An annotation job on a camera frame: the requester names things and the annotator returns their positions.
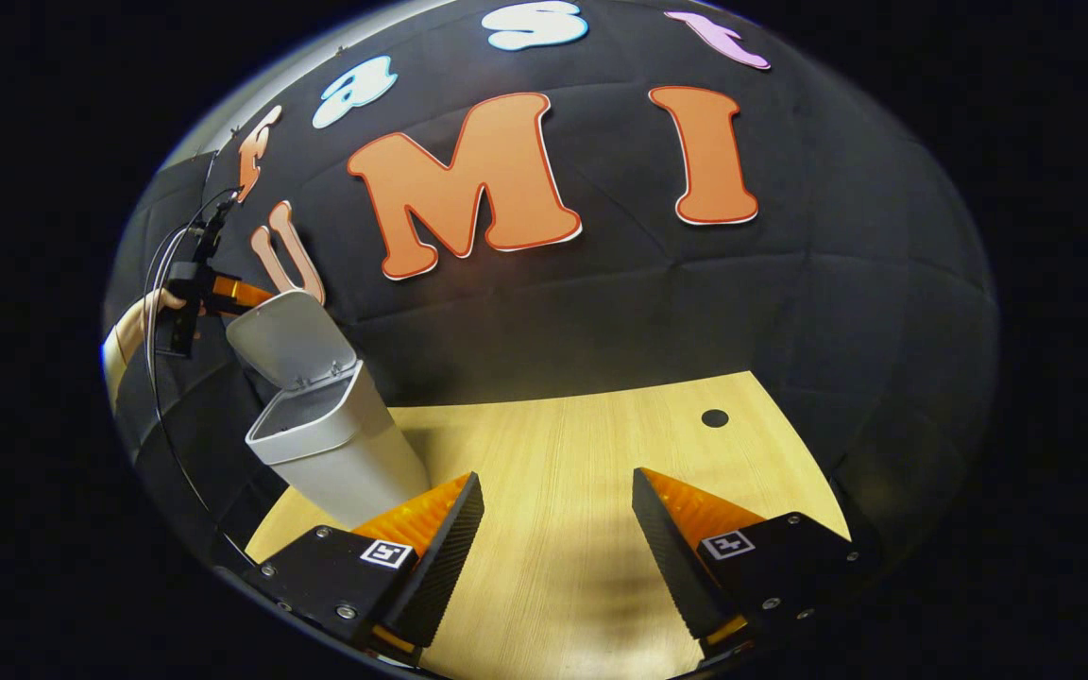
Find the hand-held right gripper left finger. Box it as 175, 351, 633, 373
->
240, 472, 486, 663

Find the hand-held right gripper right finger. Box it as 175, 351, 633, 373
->
631, 467, 862, 660

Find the white desktop garbage bin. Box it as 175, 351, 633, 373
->
226, 290, 433, 531

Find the wooden desktop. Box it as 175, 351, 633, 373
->
244, 371, 853, 680

